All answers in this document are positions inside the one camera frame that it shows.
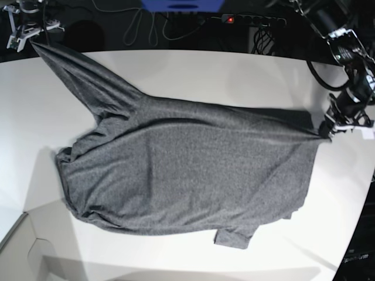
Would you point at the blue box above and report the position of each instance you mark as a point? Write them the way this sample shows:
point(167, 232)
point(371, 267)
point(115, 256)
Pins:
point(182, 5)

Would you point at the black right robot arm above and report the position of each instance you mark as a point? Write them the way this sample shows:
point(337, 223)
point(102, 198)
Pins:
point(28, 19)

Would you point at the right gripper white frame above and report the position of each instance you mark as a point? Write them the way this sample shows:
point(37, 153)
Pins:
point(28, 19)

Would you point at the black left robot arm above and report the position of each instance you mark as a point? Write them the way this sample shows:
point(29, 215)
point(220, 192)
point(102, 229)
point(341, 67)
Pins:
point(330, 20)

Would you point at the black power strip red light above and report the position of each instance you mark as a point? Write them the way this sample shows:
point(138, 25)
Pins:
point(253, 20)

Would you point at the grey t-shirt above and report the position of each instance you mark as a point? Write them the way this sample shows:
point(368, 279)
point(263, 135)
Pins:
point(160, 166)

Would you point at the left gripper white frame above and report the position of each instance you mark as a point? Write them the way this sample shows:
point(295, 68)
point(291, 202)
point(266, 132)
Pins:
point(335, 123)

